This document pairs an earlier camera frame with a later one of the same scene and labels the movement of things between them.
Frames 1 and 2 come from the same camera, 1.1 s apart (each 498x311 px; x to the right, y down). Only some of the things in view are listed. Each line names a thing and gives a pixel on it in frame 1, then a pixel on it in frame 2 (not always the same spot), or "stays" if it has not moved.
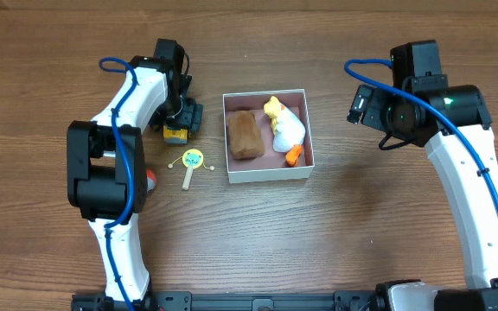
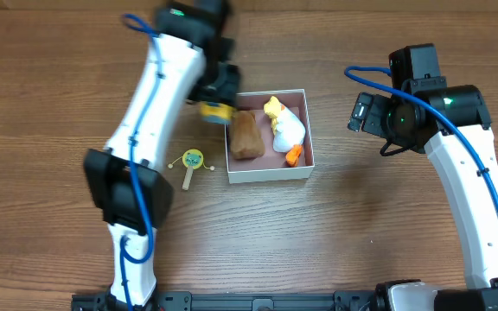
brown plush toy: (245, 139) stays
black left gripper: (189, 117) -> (221, 86)
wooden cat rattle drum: (193, 159) stays
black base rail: (342, 301) stays
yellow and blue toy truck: (175, 136) -> (216, 112)
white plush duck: (289, 130) stays
